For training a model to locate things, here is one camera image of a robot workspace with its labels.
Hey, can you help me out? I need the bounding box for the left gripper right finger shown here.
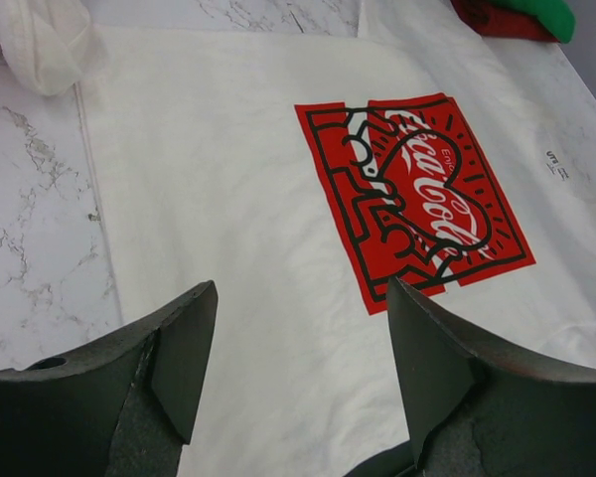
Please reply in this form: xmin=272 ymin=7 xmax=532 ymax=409
xmin=387 ymin=278 xmax=596 ymax=476

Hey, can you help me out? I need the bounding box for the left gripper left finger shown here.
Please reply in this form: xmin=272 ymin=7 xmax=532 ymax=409
xmin=0 ymin=281 xmax=218 ymax=476

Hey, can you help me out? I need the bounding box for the white Coca-Cola t-shirt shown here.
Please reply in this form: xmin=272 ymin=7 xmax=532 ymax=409
xmin=78 ymin=1 xmax=596 ymax=476

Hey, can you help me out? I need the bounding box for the white crumpled t-shirt in basket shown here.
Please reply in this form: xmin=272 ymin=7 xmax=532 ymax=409
xmin=0 ymin=0 xmax=94 ymax=96

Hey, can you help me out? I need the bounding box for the dark red folded t-shirt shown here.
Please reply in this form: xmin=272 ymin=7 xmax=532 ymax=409
xmin=450 ymin=0 xmax=558 ymax=43

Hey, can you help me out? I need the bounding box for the green folded t-shirt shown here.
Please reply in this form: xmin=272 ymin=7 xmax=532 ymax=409
xmin=495 ymin=0 xmax=576 ymax=44

